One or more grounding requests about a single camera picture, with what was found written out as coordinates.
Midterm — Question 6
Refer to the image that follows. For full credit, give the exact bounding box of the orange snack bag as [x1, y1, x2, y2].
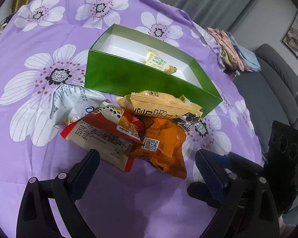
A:
[127, 117, 187, 179]

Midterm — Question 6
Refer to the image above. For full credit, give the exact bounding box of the yellow striped snack packet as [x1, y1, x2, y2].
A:
[116, 90, 203, 119]

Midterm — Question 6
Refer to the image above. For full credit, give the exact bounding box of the grey sofa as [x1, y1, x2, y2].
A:
[233, 44, 298, 153]

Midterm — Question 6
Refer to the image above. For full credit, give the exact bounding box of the small black silver packet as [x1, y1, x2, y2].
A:
[175, 113, 200, 132]

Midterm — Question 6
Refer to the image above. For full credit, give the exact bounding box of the red beige snack packet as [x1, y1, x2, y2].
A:
[61, 105, 144, 173]

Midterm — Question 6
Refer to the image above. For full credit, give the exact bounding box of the silver white snack bag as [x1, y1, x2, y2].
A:
[50, 84, 111, 126]

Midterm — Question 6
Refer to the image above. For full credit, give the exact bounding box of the stack of folded cloths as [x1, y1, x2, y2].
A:
[207, 27, 261, 72]

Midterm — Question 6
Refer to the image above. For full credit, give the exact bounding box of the green cardboard box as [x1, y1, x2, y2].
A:
[85, 24, 222, 115]

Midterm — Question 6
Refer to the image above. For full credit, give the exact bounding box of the pale yellow green snack packet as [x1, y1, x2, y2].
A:
[145, 49, 177, 74]

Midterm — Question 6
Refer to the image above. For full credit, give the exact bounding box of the black camera module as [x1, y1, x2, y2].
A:
[264, 120, 298, 193]

